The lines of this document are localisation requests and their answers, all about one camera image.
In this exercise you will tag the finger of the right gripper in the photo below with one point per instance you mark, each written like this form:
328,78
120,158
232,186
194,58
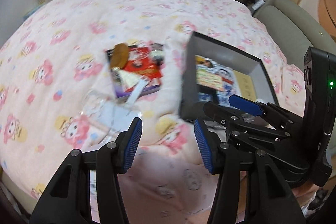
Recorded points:
245,105
232,119

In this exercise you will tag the pink cartoon print blanket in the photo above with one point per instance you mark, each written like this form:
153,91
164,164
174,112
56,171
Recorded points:
57,56

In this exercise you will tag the person right hand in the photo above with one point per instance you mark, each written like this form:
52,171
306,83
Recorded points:
307,189

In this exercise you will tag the wooden comb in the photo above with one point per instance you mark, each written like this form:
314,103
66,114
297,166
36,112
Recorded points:
119,56

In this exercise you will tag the clear plastic pouch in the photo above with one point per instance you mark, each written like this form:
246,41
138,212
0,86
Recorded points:
108,115

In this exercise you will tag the red envelope packet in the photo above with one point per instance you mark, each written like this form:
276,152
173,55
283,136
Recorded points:
140,62

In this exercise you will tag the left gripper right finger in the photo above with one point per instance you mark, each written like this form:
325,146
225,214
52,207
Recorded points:
207,142

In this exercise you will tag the hand cream tube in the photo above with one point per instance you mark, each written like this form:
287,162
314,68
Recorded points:
157,54

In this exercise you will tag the cartoon girl sticker sheet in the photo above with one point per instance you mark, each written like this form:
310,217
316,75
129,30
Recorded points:
204,63

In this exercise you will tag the grey sofa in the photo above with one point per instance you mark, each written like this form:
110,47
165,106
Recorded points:
293,29

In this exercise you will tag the Shin-chan bead art kit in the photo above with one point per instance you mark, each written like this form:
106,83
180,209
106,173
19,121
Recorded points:
230,87

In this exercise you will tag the black storage box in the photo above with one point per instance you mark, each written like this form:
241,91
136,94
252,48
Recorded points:
226,55

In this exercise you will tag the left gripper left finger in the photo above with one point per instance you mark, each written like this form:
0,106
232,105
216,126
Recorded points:
128,142

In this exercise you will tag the yellow orange printed card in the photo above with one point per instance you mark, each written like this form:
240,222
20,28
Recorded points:
208,79

